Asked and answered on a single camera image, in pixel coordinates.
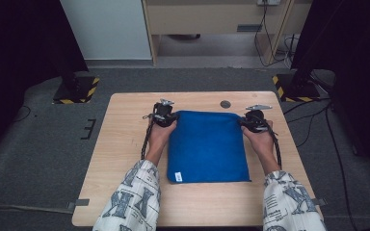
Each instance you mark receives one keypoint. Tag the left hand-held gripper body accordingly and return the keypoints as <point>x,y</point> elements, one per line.
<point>163,114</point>

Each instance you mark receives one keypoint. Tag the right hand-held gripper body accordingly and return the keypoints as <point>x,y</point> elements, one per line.
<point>257,120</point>

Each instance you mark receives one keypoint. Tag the blue cloth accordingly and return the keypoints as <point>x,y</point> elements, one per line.
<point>207,147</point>

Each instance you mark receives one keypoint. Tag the person's right hand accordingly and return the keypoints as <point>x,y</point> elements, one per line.
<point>263,141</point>

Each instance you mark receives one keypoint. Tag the person's left hand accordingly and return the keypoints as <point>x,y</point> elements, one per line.
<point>159,138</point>

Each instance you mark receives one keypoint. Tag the grey round table grommet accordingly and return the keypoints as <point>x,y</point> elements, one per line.
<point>225,104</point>

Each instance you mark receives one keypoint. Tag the black stand with striped base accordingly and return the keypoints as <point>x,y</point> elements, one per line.
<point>297,89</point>
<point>77,91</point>

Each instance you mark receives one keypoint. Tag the light wooden desk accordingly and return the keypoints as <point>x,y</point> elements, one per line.
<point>205,19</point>

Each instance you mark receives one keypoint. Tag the white cabinet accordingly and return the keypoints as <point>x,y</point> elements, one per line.
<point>106,29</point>

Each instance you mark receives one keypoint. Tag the grey tape piece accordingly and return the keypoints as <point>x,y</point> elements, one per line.
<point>78,203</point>
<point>321,202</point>

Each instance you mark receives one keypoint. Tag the black curtain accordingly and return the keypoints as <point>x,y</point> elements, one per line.
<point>359,64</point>
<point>19,48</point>

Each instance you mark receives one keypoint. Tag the white power strip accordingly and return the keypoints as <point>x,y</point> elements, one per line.
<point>269,2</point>

